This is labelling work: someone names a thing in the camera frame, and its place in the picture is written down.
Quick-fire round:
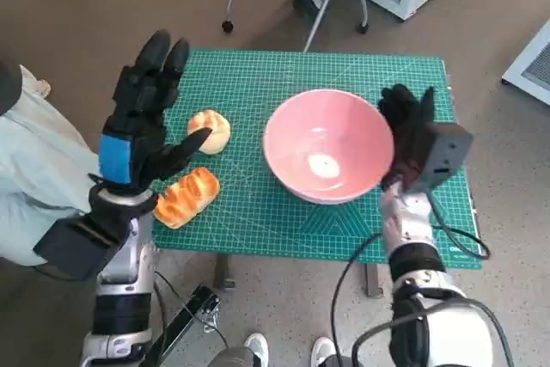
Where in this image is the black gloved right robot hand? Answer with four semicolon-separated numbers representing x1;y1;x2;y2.
377;83;437;187

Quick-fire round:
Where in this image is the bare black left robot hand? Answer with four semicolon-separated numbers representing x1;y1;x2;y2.
97;29;215;192

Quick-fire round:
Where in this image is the round pale toy bread bun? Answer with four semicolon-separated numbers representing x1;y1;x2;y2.
186;109;232;156

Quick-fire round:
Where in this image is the long orange toy bread loaf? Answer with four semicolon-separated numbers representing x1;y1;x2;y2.
153;166;222;229

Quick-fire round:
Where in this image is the pink bowl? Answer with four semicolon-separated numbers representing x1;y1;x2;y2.
262;89;395;205

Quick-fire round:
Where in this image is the white slanted pole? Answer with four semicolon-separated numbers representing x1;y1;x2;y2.
303;0;350;53

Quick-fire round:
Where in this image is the small white mesh-panel cabinet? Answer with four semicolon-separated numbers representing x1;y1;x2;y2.
501;17;550;107

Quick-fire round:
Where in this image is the green cutting mat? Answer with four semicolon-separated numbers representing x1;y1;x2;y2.
152;49;481;266

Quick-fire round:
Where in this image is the grey metal table leg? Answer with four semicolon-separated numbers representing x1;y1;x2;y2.
213;254;236;292
364;262;382;298

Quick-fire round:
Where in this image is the black metal bar with caster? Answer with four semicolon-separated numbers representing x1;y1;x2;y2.
137;284;223;367

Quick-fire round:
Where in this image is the white shoe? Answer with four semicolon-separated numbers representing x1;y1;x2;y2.
309;336;336;367
243;332;270;367

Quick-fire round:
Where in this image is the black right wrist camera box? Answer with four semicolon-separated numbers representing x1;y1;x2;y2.
403;121;474;194

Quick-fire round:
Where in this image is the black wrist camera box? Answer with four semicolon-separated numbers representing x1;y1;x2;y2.
403;121;474;194
33;211;130;282

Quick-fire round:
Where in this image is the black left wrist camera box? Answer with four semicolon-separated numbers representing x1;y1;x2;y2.
33;211;130;282

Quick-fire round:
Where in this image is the thin black floor cable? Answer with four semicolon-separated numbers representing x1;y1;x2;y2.
153;271;229;347

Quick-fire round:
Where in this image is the long black right arm cable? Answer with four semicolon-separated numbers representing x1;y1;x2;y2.
332;193;492;367

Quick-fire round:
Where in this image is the black shoulder loop cable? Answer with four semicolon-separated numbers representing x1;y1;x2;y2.
351;310;433;367

